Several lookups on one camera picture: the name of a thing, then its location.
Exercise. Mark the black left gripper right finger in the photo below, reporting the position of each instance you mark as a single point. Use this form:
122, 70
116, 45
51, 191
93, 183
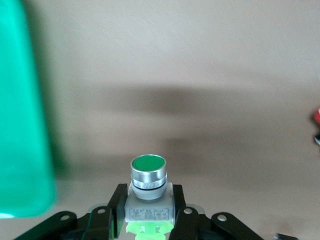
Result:
195, 225

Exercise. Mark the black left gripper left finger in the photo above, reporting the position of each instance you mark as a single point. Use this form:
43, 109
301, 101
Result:
100, 225

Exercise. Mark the green push button grey base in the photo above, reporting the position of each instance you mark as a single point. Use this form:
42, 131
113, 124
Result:
147, 165

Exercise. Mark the green plastic tray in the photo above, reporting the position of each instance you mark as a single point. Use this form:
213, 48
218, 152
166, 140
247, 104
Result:
20, 100

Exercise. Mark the red push button orange base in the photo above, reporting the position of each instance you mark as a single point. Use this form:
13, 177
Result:
317, 116

